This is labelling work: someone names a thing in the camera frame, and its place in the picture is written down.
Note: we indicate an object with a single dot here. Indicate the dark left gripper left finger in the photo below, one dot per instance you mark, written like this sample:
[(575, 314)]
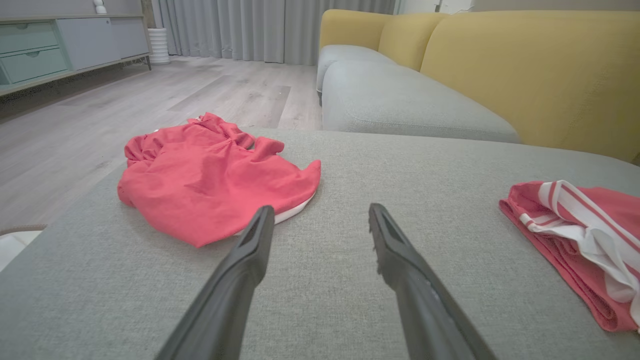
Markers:
[(235, 290)]

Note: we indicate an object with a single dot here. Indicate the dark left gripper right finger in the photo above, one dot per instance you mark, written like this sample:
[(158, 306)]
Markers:
[(420, 300)]

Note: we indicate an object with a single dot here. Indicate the red shorts white trim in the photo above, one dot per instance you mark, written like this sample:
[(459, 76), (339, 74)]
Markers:
[(215, 185)]

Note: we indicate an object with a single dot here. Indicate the red basketball jersey white sleeves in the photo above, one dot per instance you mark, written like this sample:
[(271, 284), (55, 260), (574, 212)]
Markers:
[(565, 250)]

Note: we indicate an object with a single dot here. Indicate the large grey sofa ottoman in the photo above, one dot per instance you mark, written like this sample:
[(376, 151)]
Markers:
[(425, 175)]

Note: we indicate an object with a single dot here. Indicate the grey sofa seat cushion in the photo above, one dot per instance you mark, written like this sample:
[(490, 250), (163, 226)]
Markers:
[(400, 105), (345, 56)]

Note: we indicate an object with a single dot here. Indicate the white rounded floor object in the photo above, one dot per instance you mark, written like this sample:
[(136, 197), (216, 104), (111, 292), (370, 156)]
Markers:
[(15, 245)]

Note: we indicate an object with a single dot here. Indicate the white ribbed vase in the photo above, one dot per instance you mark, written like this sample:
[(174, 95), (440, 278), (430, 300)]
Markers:
[(159, 46)]

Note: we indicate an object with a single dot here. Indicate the yellow sofa backrest cushion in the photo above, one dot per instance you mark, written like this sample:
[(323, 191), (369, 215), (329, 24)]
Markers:
[(405, 40), (350, 27), (550, 75)]

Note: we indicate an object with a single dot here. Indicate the grey curtain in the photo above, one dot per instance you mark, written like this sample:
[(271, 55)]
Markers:
[(250, 25)]

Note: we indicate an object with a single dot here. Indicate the grey cabinet with green drawers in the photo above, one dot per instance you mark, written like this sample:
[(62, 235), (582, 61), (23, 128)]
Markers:
[(90, 42)]

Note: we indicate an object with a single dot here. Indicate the small white figurine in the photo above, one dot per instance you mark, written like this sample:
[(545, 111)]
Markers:
[(100, 7)]

